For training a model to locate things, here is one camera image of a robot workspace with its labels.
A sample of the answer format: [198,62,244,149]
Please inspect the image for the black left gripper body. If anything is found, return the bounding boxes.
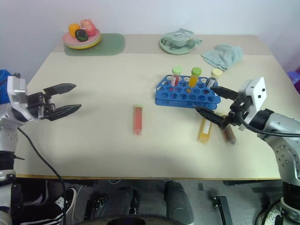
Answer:
[26,91,57,120]

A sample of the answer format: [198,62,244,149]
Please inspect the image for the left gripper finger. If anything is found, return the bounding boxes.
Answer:
[43,83,77,96]
[45,104,83,121]

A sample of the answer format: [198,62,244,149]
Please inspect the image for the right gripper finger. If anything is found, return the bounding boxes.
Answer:
[210,86,240,102]
[194,105,230,129]

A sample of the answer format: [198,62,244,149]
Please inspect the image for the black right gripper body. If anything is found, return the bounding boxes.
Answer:
[220,92,253,130]

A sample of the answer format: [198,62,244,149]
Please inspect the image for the red tube pale green cap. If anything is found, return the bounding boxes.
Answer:
[132,105,144,136]

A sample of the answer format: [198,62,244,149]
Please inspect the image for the yellow liquid tube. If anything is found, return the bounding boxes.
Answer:
[197,116,213,144]

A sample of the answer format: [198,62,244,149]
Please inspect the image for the dark tube with cream cap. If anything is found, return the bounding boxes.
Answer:
[206,68,223,90]

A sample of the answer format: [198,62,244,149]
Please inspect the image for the brown liquid tube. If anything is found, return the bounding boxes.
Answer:
[219,112,237,144]

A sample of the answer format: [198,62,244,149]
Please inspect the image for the blue test tube rack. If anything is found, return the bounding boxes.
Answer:
[154,75,221,110]

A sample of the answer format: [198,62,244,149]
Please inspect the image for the orange tube with green cap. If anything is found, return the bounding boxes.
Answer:
[187,67,203,89]

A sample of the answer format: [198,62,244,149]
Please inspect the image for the red tube with white label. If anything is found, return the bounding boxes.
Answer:
[170,66,183,88]

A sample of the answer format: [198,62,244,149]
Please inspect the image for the teal towel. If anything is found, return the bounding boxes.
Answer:
[201,44,244,72]

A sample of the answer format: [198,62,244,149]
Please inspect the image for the blue bag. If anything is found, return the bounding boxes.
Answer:
[0,69,20,105]

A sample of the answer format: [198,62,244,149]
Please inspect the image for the yellow plate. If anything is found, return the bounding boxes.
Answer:
[67,37,103,50]

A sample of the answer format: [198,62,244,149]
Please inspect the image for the pink plate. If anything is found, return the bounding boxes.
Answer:
[62,29,101,46]

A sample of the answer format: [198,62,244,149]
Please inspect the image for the pale green thin plate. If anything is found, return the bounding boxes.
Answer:
[64,34,102,48]

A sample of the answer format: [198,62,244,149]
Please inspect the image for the dark green toy fruit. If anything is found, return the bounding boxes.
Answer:
[74,29,89,42]

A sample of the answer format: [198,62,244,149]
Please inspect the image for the orange toy fruit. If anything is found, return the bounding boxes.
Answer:
[68,22,82,37]

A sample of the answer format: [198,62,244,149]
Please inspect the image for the purple object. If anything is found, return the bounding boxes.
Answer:
[287,70,300,94]

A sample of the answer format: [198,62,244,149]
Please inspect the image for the light green plate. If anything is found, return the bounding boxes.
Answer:
[159,36,196,56]

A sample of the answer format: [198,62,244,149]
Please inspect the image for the pink toy apple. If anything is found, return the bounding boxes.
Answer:
[85,24,97,37]

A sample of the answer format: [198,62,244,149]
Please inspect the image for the green table mat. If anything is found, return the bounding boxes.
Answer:
[64,32,126,57]

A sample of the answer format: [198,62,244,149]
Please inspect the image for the pink toy peach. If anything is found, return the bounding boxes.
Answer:
[80,19,94,30]

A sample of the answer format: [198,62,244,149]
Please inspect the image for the clear plastic bag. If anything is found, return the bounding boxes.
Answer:
[161,28,203,49]

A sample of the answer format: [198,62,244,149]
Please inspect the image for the black sneaker white sole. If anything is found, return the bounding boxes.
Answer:
[55,186,78,221]

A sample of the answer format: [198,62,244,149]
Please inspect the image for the grey rounded robot part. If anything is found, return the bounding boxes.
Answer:
[163,180,195,225]

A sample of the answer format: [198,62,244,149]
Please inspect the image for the black metal stand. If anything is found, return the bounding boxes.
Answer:
[212,195,235,225]

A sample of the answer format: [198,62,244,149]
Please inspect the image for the black trousers white stripes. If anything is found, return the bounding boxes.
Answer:
[13,196,68,225]

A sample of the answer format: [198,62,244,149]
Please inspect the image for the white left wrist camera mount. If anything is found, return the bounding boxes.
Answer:
[6,75,38,122]

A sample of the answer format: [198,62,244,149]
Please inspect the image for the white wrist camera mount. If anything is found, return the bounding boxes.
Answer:
[236,76,268,131]
[6,75,38,122]

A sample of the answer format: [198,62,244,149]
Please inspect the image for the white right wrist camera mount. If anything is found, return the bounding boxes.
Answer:
[236,76,268,131]

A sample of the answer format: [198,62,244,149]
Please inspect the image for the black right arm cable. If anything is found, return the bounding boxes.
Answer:
[238,109,300,138]

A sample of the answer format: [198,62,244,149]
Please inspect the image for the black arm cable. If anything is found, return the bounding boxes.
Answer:
[16,126,68,213]
[238,109,300,138]

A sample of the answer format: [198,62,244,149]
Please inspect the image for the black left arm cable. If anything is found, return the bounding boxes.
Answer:
[16,126,68,213]

